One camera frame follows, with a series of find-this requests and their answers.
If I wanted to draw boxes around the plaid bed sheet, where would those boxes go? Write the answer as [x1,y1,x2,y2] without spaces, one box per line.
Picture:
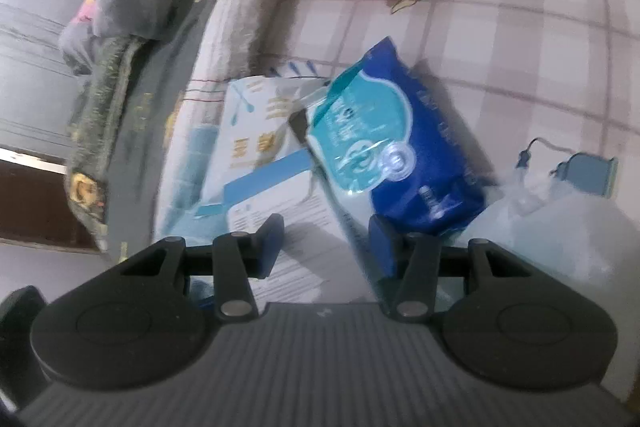
[155,0,640,308]

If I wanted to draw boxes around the white box with blue stripe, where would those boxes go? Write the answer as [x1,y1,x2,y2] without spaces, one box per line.
[194,63,342,234]

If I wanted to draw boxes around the small blue charger with cable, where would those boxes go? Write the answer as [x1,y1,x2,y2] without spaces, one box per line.
[515,137,619,198]

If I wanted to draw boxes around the light blue plastic bag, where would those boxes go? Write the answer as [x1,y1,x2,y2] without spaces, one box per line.
[470,167,621,290]

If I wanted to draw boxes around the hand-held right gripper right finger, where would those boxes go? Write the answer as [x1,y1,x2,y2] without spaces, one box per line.
[369,214,531,323]

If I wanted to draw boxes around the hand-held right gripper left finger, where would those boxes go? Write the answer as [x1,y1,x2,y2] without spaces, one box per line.
[117,213,286,321]

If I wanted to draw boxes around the blue wet wipes packet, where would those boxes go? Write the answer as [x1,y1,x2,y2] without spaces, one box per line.
[287,37,488,240]

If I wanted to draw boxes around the grey patterned blanket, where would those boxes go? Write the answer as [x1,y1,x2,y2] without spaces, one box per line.
[65,0,228,254]

